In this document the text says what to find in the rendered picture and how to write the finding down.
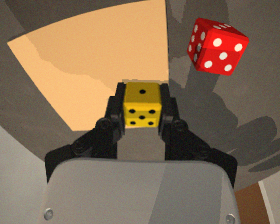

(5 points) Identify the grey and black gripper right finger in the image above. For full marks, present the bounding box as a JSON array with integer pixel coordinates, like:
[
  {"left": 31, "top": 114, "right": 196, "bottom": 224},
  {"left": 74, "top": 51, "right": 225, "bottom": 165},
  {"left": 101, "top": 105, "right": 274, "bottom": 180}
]
[{"left": 158, "top": 83, "right": 238, "bottom": 188}]

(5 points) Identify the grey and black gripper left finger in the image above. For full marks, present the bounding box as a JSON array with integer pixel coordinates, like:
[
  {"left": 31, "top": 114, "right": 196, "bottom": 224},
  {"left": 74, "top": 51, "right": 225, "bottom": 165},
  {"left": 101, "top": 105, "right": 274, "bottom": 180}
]
[{"left": 45, "top": 82, "right": 126, "bottom": 184}]

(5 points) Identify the peach flat mat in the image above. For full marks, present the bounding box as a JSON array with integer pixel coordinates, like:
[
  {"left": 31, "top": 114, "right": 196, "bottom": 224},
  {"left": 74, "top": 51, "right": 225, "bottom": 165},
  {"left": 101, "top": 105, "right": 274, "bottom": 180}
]
[{"left": 7, "top": 0, "right": 168, "bottom": 131}]

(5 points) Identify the yellow die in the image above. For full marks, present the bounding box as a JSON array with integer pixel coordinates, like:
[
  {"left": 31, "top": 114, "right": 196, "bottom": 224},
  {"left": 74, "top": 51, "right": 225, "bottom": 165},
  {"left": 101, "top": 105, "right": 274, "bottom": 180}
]
[{"left": 123, "top": 82, "right": 162, "bottom": 127}]

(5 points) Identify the red die with white pips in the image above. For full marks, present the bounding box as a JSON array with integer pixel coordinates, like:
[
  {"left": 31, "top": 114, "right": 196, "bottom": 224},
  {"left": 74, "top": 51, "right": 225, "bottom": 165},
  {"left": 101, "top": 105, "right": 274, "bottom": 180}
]
[{"left": 187, "top": 18, "right": 249, "bottom": 76}]

